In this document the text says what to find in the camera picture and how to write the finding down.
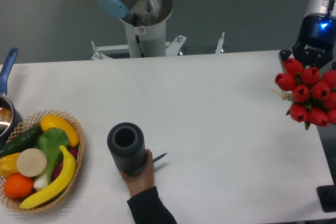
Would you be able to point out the yellow squash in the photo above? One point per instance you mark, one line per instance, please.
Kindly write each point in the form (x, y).
(55, 121)

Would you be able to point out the green cucumber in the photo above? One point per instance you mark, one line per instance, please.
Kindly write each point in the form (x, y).
(23, 141)

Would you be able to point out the red tulip bouquet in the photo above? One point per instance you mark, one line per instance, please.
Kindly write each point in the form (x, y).
(311, 93)

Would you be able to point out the dark pen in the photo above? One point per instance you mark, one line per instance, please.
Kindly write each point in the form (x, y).
(159, 157)

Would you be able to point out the green bok choy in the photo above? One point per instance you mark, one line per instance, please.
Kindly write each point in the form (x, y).
(49, 143)

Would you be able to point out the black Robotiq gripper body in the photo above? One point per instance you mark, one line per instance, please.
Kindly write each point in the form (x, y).
(315, 43)

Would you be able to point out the orange fruit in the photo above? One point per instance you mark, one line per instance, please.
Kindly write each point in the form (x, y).
(18, 186)

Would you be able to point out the yellow banana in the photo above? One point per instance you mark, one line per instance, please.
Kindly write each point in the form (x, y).
(57, 186)

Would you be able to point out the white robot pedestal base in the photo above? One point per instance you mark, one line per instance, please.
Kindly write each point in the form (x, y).
(143, 42)

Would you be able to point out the yellow bell pepper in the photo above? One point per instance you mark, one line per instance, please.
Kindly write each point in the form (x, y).
(8, 165)

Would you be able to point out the woven wicker basket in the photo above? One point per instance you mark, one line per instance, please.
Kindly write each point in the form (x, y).
(23, 126)

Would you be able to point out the black device at edge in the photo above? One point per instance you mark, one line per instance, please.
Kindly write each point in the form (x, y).
(326, 196)

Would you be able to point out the blue handled saucepan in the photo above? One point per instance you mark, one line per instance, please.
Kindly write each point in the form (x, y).
(10, 117)

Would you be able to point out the black sleeved forearm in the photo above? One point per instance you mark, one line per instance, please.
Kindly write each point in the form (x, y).
(146, 207)

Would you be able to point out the dark red eggplant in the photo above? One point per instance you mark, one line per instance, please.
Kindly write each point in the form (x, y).
(74, 152)

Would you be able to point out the dark grey ribbed vase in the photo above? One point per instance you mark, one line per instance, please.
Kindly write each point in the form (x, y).
(126, 144)

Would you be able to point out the person's bare hand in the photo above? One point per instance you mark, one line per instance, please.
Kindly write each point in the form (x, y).
(144, 180)

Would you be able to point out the beige round slice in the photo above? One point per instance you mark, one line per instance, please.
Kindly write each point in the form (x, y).
(31, 162)

